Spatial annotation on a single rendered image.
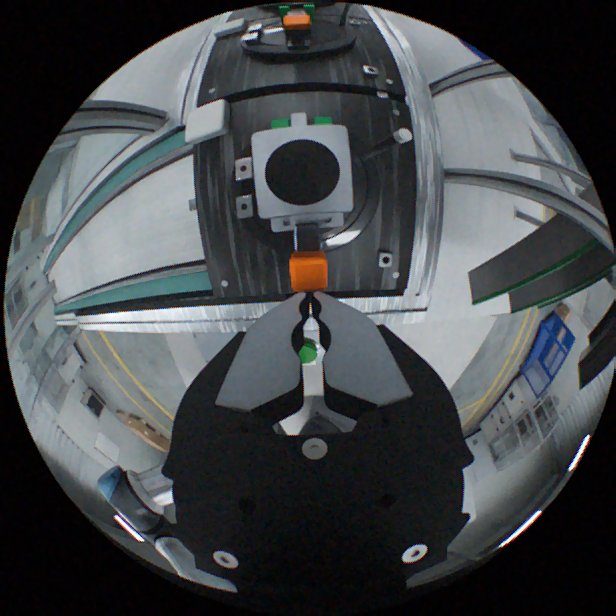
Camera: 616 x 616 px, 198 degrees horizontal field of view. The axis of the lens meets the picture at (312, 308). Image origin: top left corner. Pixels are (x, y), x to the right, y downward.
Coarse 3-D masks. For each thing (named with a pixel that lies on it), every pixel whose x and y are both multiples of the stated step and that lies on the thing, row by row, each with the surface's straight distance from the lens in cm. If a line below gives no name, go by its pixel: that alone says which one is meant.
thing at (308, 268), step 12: (300, 228) 12; (312, 228) 12; (300, 240) 12; (312, 240) 12; (300, 252) 12; (312, 252) 12; (300, 264) 11; (312, 264) 11; (324, 264) 11; (300, 276) 11; (312, 276) 11; (324, 276) 11; (300, 288) 12; (312, 288) 12; (324, 288) 12
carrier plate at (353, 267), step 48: (288, 96) 24; (336, 96) 24; (240, 144) 23; (384, 192) 22; (240, 240) 22; (384, 240) 23; (240, 288) 24; (288, 288) 23; (336, 288) 24; (384, 288) 25
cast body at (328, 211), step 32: (288, 128) 10; (320, 128) 10; (256, 160) 10; (288, 160) 9; (320, 160) 9; (256, 192) 10; (288, 192) 8; (320, 192) 8; (352, 192) 10; (288, 224) 13; (320, 224) 13
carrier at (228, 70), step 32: (224, 32) 41; (256, 32) 34; (288, 32) 31; (320, 32) 32; (352, 32) 34; (224, 64) 32; (256, 64) 29; (288, 64) 28; (320, 64) 28; (352, 64) 29; (384, 64) 31; (224, 96) 27
